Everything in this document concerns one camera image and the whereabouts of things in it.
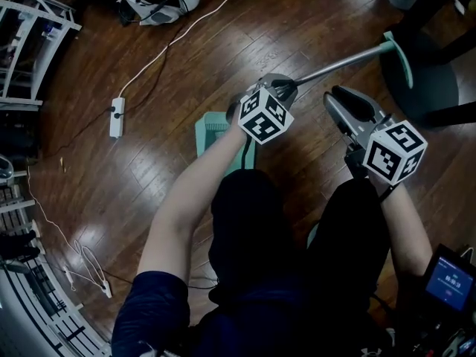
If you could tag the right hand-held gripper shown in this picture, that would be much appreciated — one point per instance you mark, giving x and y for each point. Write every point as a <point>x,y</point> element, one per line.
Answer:
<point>394,152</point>

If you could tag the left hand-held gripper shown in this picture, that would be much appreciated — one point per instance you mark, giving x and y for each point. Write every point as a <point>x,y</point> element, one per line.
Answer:
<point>266,119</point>

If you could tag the person's left forearm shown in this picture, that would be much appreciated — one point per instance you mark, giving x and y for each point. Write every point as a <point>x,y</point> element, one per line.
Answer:
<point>193,199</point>

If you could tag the person's right forearm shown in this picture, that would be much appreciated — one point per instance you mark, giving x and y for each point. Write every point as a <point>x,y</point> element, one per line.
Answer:
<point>405,229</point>

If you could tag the dark wooden floor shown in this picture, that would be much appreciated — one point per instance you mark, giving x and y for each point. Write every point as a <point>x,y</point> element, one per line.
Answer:
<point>186,73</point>

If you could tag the black table leg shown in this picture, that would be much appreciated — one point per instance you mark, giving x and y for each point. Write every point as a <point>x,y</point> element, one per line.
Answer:
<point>457,113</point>

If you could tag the person's right leg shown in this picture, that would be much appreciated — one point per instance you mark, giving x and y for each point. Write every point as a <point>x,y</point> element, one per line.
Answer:
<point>349,236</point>

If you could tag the person's leg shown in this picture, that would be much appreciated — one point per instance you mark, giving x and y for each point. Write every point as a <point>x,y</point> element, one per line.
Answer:
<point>349,236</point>
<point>249,229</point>

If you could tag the white bag with black items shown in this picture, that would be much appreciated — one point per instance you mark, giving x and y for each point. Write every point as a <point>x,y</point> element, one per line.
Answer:
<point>163,15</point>

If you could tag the person's left leg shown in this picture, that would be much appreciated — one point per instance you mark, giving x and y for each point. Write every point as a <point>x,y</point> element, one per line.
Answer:
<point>249,229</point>

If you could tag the white power strip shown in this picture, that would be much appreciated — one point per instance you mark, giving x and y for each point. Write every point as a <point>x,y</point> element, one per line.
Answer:
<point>117,119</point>

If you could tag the black device with blue screen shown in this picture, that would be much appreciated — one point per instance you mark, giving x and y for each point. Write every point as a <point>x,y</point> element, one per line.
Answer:
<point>446,285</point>

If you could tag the white metal shelf rack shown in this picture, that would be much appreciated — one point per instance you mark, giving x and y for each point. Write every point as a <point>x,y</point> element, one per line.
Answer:
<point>41,61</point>

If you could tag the person's navy shirt torso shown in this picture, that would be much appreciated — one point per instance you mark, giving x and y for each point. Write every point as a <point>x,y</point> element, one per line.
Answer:
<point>156,311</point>

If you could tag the black shoes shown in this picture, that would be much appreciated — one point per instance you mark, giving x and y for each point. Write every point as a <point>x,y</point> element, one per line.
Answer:
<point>18,242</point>

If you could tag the black round pedestal base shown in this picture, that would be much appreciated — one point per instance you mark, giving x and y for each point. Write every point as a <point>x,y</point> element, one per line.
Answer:
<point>427,87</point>

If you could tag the black table frame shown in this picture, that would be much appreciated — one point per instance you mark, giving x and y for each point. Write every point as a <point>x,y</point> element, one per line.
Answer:
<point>446,21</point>

